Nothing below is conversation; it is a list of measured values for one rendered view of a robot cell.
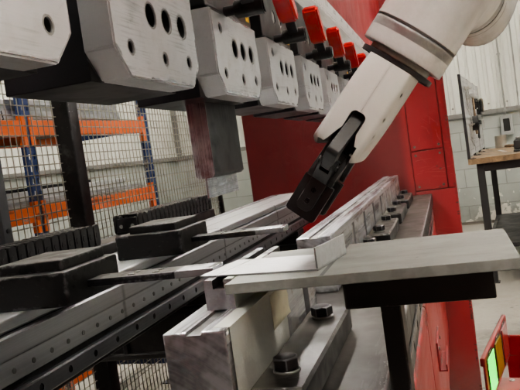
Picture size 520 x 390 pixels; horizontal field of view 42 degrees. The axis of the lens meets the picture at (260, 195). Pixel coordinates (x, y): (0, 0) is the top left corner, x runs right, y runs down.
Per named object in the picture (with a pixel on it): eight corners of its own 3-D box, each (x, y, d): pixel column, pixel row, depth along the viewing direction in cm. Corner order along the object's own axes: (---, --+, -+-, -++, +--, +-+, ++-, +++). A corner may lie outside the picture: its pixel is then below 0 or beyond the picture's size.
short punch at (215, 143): (218, 197, 68) (204, 101, 67) (199, 200, 68) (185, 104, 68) (246, 189, 77) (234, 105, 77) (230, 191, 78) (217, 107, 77)
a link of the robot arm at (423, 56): (382, 21, 70) (366, 46, 71) (373, 5, 62) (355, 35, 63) (453, 63, 69) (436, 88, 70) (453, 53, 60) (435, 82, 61)
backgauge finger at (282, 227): (278, 244, 100) (273, 210, 99) (118, 261, 107) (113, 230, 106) (295, 232, 111) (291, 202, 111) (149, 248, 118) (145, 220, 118)
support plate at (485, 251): (522, 268, 57) (521, 257, 57) (225, 295, 64) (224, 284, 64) (504, 237, 74) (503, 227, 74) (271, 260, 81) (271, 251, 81)
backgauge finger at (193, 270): (201, 295, 68) (194, 246, 68) (-19, 314, 75) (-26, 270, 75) (237, 271, 80) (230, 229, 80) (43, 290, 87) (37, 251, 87)
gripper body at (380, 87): (375, 42, 71) (319, 134, 74) (364, 27, 61) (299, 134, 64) (437, 79, 70) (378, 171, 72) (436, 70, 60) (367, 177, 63)
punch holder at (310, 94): (307, 107, 100) (292, -6, 99) (252, 117, 102) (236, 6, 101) (325, 111, 114) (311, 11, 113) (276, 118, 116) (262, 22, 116)
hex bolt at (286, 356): (297, 374, 65) (295, 358, 64) (270, 376, 65) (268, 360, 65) (303, 365, 67) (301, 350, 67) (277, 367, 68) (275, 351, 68)
